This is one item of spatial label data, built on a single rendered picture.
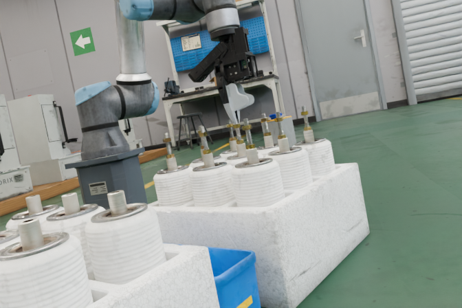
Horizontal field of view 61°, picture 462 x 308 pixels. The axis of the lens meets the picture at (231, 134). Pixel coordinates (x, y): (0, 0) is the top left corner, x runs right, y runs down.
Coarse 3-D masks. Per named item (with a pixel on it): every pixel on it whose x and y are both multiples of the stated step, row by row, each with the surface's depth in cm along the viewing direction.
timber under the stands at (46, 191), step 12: (144, 156) 445; (156, 156) 475; (72, 180) 316; (36, 192) 276; (48, 192) 287; (60, 192) 300; (0, 204) 245; (12, 204) 254; (24, 204) 264; (0, 216) 244
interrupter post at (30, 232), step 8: (24, 224) 43; (32, 224) 43; (40, 224) 44; (24, 232) 43; (32, 232) 43; (40, 232) 44; (24, 240) 43; (32, 240) 43; (40, 240) 44; (24, 248) 43; (32, 248) 43
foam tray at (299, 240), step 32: (288, 192) 79; (320, 192) 80; (352, 192) 92; (160, 224) 86; (192, 224) 79; (224, 224) 74; (256, 224) 69; (288, 224) 70; (320, 224) 79; (352, 224) 90; (256, 256) 70; (288, 256) 69; (320, 256) 77; (288, 288) 68
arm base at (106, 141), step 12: (84, 132) 123; (96, 132) 121; (108, 132) 122; (120, 132) 126; (84, 144) 122; (96, 144) 120; (108, 144) 122; (120, 144) 123; (84, 156) 121; (96, 156) 120
